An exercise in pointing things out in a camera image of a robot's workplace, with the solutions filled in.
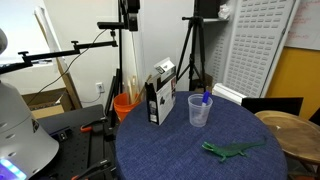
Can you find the black equipment box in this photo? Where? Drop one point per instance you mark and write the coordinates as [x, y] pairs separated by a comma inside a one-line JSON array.
[[206, 8]]

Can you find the white crumpled plastic bag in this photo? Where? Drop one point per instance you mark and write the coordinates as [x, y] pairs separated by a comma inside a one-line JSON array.
[[224, 11]]

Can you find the white louvered panel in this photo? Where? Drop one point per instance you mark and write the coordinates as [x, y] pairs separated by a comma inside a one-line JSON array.
[[256, 43]]

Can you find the orange plastic bucket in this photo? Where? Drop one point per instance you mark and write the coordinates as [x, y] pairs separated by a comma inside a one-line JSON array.
[[123, 106]]

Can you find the white flat box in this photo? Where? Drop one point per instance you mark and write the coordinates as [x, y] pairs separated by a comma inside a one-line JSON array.
[[230, 93]]

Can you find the white wall outlet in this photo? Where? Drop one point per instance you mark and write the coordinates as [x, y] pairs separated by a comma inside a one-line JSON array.
[[100, 87]]

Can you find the black white cardboard box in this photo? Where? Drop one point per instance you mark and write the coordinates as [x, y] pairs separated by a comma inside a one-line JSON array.
[[163, 100]]

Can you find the black perforated work table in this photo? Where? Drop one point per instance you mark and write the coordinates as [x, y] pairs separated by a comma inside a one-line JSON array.
[[76, 150]]

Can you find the white marker blue cap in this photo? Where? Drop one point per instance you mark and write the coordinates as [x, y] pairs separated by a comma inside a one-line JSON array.
[[205, 98]]

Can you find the pale wooden slat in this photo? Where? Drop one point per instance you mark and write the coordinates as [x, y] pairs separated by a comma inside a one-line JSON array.
[[132, 88], [141, 92]]

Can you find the black light stand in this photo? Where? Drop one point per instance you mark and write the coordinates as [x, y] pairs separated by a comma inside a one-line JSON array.
[[132, 20]]

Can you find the small black controller box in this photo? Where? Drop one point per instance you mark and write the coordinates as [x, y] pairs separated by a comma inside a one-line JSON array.
[[61, 135]]

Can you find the clear plastic cup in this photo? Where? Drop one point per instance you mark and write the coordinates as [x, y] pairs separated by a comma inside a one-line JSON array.
[[196, 117]]

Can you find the leaning brown board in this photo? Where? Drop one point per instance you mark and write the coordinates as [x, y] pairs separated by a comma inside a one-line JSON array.
[[68, 83]]

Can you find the black leaning flat panel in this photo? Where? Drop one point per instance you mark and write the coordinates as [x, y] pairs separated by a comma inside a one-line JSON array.
[[113, 93]]

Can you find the small brown cardboard box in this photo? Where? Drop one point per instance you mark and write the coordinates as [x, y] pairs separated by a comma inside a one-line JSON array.
[[208, 83]]

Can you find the round wooden stool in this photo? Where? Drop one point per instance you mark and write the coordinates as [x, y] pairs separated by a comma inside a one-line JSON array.
[[293, 133]]

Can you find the black camera tripod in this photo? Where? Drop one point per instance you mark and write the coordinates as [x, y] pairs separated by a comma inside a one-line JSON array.
[[193, 33]]

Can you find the white whiteboard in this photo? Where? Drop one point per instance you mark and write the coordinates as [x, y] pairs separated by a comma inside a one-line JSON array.
[[306, 23]]

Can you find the black stereo camera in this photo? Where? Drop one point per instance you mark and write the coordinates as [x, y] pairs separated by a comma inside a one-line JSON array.
[[110, 25]]

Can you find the round blue-covered table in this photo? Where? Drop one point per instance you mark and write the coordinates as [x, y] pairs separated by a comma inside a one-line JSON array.
[[173, 150]]

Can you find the green toy lizard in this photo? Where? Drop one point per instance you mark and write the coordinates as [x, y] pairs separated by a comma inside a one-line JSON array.
[[230, 150]]

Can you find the grey louvered panel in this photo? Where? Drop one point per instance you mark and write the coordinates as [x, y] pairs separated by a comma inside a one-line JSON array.
[[216, 56]]

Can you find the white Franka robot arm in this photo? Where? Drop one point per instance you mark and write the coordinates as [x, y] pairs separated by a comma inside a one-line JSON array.
[[20, 133]]

